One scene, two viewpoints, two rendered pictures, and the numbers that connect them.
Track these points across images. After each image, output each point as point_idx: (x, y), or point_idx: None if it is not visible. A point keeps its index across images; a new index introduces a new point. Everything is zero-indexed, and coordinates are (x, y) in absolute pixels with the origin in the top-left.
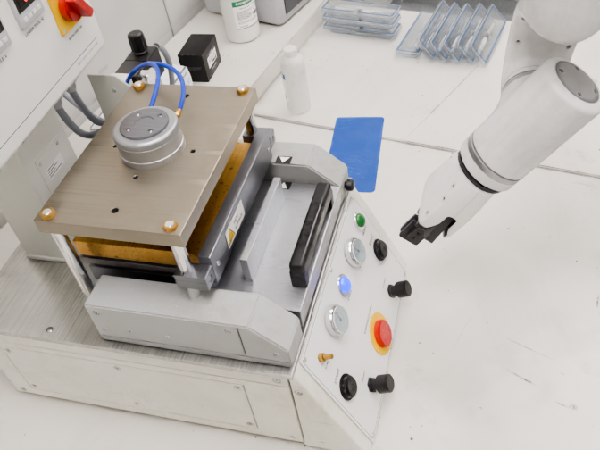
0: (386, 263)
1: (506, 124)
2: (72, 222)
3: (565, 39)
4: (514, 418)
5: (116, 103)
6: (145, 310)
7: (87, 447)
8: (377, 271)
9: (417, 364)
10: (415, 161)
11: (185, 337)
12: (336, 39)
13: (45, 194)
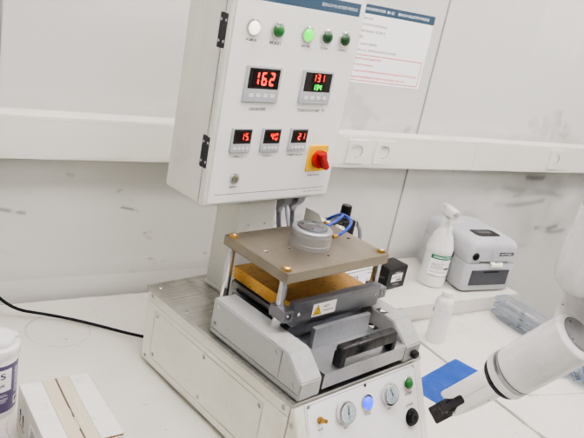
0: (410, 431)
1: (521, 341)
2: (242, 244)
3: (567, 288)
4: None
5: None
6: (243, 317)
7: (151, 404)
8: (400, 427)
9: None
10: (490, 411)
11: (252, 347)
12: (494, 322)
13: None
